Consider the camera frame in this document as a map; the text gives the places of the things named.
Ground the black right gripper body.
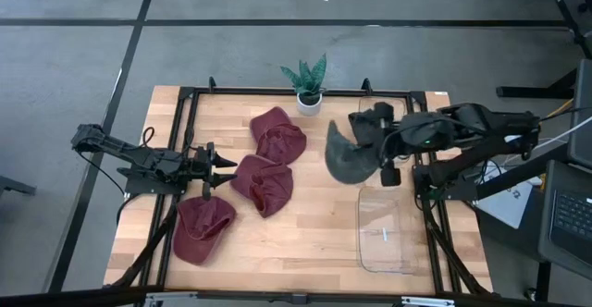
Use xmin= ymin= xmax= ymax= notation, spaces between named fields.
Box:
xmin=373 ymin=102 xmax=411 ymax=187

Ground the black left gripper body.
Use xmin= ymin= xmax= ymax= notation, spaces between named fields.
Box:
xmin=191 ymin=142 xmax=217 ymax=201

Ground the maroon baseball cap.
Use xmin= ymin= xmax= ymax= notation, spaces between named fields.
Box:
xmin=171 ymin=194 xmax=238 ymax=266
xmin=229 ymin=153 xmax=295 ymax=219
xmin=249 ymin=105 xmax=308 ymax=166

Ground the white plant pot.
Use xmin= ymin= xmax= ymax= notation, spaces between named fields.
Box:
xmin=295 ymin=92 xmax=324 ymax=117

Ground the green snake plant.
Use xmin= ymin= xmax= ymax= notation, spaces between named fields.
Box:
xmin=279 ymin=52 xmax=328 ymax=98

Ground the white flat box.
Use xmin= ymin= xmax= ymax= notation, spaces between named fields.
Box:
xmin=475 ymin=180 xmax=534 ymax=230

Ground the black diagonal stand beam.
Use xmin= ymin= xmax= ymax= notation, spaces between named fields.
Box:
xmin=475 ymin=143 xmax=571 ymax=202

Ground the black floor stand foot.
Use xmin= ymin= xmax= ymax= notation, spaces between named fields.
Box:
xmin=496 ymin=68 xmax=579 ymax=100

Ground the dark grey screen panel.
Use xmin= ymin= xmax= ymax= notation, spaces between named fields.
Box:
xmin=566 ymin=58 xmax=592 ymax=169

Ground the dark stand foot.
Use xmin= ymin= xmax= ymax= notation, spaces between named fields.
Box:
xmin=0 ymin=175 xmax=37 ymax=198

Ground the dark grey laptop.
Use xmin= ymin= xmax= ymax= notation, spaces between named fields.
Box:
xmin=537 ymin=158 xmax=592 ymax=281

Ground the black laptop stand pole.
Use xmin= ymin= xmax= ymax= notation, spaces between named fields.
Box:
xmin=524 ymin=260 xmax=552 ymax=302

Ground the black diagonal stand pole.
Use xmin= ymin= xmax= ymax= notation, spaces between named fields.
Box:
xmin=543 ymin=0 xmax=592 ymax=61

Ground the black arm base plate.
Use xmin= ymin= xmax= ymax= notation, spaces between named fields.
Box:
xmin=413 ymin=164 xmax=477 ymax=202
xmin=123 ymin=170 xmax=190 ymax=196

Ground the black aluminium table frame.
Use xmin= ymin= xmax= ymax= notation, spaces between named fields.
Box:
xmin=104 ymin=76 xmax=494 ymax=299

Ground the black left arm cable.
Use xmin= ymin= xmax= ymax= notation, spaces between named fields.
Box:
xmin=76 ymin=149 xmax=129 ymax=197

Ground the silver frame bracket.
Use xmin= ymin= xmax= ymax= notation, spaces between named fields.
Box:
xmin=401 ymin=296 xmax=457 ymax=307
xmin=144 ymin=290 xmax=199 ymax=307

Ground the yellow cable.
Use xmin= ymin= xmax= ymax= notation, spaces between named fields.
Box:
xmin=548 ymin=97 xmax=575 ymax=119

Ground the white cable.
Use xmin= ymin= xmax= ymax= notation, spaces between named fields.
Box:
xmin=538 ymin=116 xmax=592 ymax=147

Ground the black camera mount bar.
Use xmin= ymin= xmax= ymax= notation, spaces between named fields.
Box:
xmin=0 ymin=286 xmax=592 ymax=307

